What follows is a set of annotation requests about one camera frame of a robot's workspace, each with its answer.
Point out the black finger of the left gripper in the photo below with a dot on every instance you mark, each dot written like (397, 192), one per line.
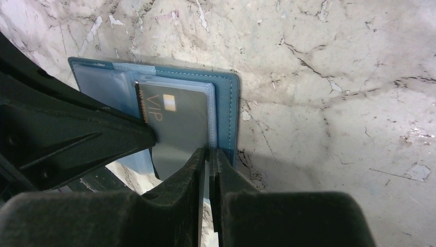
(52, 134)

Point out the black VIP card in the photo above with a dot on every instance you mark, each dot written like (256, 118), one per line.
(182, 116)

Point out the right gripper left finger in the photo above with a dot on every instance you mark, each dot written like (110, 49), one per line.
(168, 215)

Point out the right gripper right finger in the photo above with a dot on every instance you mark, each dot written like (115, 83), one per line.
(244, 216)

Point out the blue leather card holder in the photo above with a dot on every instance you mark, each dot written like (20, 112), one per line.
(89, 75)

